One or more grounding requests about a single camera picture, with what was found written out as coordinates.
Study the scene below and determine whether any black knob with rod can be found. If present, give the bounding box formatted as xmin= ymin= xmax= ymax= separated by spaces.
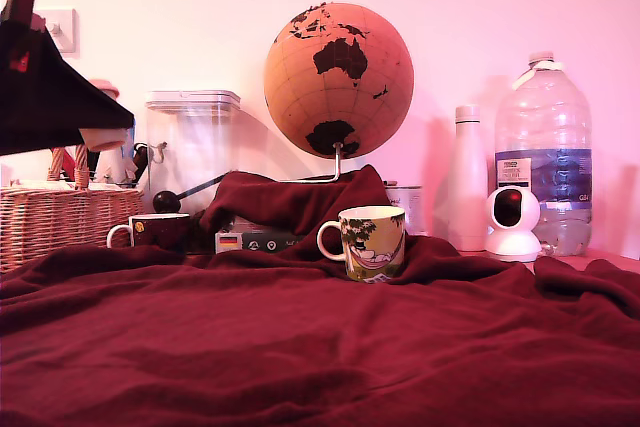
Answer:
xmin=152 ymin=172 xmax=234 ymax=214

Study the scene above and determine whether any pale grey box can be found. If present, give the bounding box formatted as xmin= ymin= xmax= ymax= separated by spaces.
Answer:
xmin=230 ymin=216 xmax=301 ymax=236

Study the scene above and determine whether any small white round camera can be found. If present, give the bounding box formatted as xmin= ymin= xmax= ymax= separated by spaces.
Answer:
xmin=484 ymin=186 xmax=544 ymax=263

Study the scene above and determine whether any cork globe on metal stand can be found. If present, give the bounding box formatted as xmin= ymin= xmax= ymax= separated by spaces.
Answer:
xmin=263 ymin=2 xmax=416 ymax=184

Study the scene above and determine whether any clear container with white lid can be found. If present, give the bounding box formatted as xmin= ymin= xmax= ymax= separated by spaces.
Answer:
xmin=144 ymin=90 xmax=243 ymax=213

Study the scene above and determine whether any white insulated bottle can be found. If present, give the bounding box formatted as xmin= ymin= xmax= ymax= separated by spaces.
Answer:
xmin=448 ymin=105 xmax=490 ymax=252

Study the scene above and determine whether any white wall switch plate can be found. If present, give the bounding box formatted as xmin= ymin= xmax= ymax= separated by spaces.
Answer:
xmin=33 ymin=7 xmax=78 ymax=54

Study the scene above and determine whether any box with German flag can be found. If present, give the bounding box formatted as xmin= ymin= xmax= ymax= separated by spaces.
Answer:
xmin=214 ymin=230 xmax=307 ymax=255

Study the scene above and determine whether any illustrated mug with white handle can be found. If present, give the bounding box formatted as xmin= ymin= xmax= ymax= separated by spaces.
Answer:
xmin=317 ymin=205 xmax=407 ymax=285

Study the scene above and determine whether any wicker basket with handle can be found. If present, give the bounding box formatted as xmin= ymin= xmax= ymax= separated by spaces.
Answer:
xmin=0 ymin=144 xmax=146 ymax=273

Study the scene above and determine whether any blue and white packet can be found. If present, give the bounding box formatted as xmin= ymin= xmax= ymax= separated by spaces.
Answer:
xmin=122 ymin=125 xmax=137 ymax=163

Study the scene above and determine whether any dark brown tool handle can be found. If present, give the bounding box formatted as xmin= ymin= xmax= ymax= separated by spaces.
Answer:
xmin=132 ymin=142 xmax=151 ymax=183

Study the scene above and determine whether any large clear water bottle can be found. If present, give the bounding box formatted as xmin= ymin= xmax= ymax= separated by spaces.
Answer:
xmin=494 ymin=50 xmax=595 ymax=257

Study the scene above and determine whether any tin can with script label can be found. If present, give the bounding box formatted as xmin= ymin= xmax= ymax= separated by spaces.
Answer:
xmin=383 ymin=181 xmax=425 ymax=237

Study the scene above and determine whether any dark mug with white handle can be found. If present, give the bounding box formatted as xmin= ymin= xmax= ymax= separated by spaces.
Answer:
xmin=106 ymin=213 xmax=192 ymax=254

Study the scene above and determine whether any dark red blanket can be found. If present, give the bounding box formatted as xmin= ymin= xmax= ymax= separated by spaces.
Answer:
xmin=0 ymin=164 xmax=640 ymax=427

